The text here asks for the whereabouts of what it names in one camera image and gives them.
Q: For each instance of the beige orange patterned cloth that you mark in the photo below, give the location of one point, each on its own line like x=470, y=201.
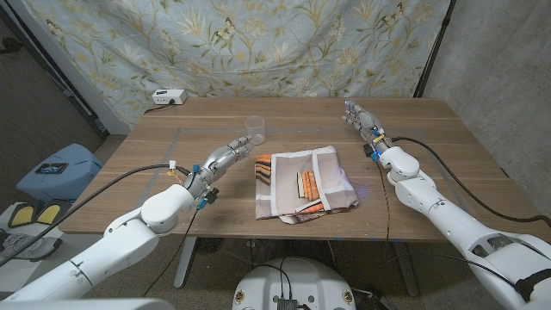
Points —
x=284, y=185

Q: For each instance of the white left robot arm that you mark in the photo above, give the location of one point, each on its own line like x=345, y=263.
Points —
x=120, y=245

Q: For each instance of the black power adapter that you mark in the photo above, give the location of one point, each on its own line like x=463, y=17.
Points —
x=374, y=303

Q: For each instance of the black round ribbed object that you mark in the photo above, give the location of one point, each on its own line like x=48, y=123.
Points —
x=209, y=245

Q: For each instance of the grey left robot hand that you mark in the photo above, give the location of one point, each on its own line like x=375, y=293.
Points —
x=215, y=165

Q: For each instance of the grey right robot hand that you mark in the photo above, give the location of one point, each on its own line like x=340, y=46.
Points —
x=366, y=125

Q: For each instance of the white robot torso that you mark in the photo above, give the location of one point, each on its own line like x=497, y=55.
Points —
x=301, y=280

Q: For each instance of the white power box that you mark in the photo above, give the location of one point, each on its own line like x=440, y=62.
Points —
x=168, y=97

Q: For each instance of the grey metal table leg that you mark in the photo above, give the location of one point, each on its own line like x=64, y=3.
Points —
x=185, y=262
x=406, y=271

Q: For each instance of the grey sneaker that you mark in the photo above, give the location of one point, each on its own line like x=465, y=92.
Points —
x=30, y=247

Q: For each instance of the clear plastic cup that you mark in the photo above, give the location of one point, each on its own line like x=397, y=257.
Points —
x=256, y=127

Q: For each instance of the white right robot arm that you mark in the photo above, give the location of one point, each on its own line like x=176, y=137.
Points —
x=447, y=219

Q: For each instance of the white left shoulder housing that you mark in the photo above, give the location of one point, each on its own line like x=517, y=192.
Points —
x=86, y=304

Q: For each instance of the black backdrop stand pole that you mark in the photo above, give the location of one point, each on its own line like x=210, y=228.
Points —
x=432, y=51

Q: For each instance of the floral printed backdrop cloth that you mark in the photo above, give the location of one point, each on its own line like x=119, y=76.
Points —
x=280, y=51

